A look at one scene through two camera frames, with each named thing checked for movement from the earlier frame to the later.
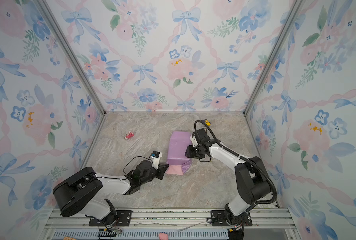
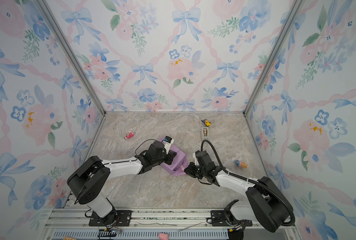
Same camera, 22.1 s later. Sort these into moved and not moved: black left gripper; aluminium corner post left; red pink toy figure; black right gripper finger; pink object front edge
Moved: black right gripper finger; black left gripper
Not moved: pink object front edge; aluminium corner post left; red pink toy figure
